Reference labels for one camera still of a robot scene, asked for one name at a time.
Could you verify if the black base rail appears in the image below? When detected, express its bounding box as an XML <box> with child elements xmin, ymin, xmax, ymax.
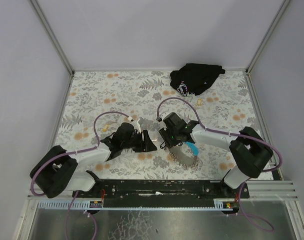
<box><xmin>73</xmin><ymin>179</ymin><xmax>249</xmax><ymax>207</ymax></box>

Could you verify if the black key tag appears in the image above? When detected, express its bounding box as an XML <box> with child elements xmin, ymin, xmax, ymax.
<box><xmin>160</xmin><ymin>141</ymin><xmax>166</xmax><ymax>149</ymax></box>

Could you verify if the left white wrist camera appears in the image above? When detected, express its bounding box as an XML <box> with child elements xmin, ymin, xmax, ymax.
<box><xmin>127</xmin><ymin>116</ymin><xmax>142</xmax><ymax>133</ymax></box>

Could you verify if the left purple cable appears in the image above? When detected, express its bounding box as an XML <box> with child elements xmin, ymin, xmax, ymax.
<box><xmin>31</xmin><ymin>112</ymin><xmax>132</xmax><ymax>240</ymax></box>

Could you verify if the floral table mat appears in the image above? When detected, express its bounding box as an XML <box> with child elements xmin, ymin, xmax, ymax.
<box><xmin>54</xmin><ymin>71</ymin><xmax>261</xmax><ymax>180</ymax></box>

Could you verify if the grey keyring with blue handle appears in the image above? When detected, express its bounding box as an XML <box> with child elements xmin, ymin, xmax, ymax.
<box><xmin>166</xmin><ymin>142</ymin><xmax>199</xmax><ymax>169</ymax></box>

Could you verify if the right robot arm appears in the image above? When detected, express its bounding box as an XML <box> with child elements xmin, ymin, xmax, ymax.
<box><xmin>157</xmin><ymin>112</ymin><xmax>273</xmax><ymax>189</ymax></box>

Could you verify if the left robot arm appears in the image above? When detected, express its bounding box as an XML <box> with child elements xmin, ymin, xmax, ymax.
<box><xmin>30</xmin><ymin>122</ymin><xmax>157</xmax><ymax>199</ymax></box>

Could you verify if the white cable duct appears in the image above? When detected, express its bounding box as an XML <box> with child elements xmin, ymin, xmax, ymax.
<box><xmin>37</xmin><ymin>200</ymin><xmax>238</xmax><ymax>213</ymax></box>

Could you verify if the black cloth bag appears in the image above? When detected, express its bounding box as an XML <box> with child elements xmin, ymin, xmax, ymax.
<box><xmin>170</xmin><ymin>63</ymin><xmax>225</xmax><ymax>97</ymax></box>

